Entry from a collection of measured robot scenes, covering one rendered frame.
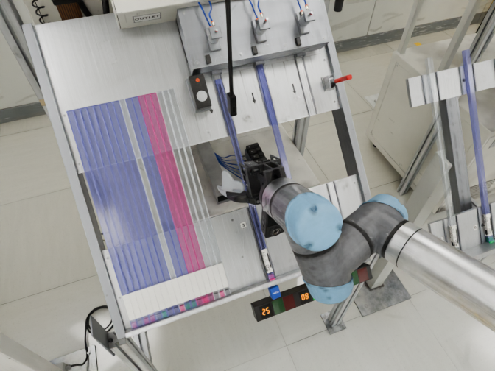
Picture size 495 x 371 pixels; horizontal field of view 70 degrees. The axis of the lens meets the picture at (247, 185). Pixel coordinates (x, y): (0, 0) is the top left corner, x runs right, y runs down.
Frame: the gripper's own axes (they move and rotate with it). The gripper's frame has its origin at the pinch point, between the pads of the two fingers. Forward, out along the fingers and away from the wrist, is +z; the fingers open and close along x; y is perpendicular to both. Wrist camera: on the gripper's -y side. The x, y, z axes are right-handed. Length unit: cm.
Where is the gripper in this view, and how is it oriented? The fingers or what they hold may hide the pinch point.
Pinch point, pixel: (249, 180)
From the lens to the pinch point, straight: 82.7
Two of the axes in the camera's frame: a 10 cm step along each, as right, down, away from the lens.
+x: -9.4, 2.7, -2.2
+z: -2.9, -2.5, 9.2
